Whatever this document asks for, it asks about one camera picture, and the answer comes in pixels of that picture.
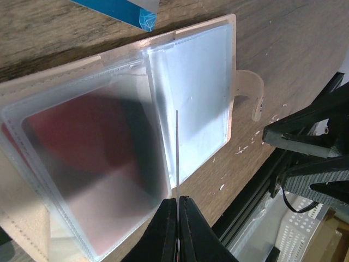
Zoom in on black front frame rail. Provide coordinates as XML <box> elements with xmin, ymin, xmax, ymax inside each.
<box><xmin>213</xmin><ymin>72</ymin><xmax>348</xmax><ymax>245</ymax></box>

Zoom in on beige leather card holder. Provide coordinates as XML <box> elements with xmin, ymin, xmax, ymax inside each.
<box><xmin>1</xmin><ymin>14</ymin><xmax>264</xmax><ymax>261</ymax></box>

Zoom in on blue striped card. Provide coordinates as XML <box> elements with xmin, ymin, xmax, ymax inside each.
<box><xmin>73</xmin><ymin>0</ymin><xmax>160</xmax><ymax>32</ymax></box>

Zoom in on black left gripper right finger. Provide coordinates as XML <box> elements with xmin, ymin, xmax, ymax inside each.
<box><xmin>178</xmin><ymin>196</ymin><xmax>237</xmax><ymax>261</ymax></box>

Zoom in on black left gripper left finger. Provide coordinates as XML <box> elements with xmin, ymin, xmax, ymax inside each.
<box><xmin>122</xmin><ymin>198</ymin><xmax>177</xmax><ymax>261</ymax></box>

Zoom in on thin card edge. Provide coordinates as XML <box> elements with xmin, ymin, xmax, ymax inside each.
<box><xmin>175</xmin><ymin>109</ymin><xmax>180</xmax><ymax>203</ymax></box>

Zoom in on white card red circles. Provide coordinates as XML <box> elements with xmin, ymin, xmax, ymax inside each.
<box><xmin>20</xmin><ymin>92</ymin><xmax>169</xmax><ymax>257</ymax></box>

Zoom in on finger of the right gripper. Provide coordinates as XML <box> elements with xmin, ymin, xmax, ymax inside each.
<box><xmin>269</xmin><ymin>155</ymin><xmax>348</xmax><ymax>210</ymax></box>
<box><xmin>262</xmin><ymin>84</ymin><xmax>348</xmax><ymax>158</ymax></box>

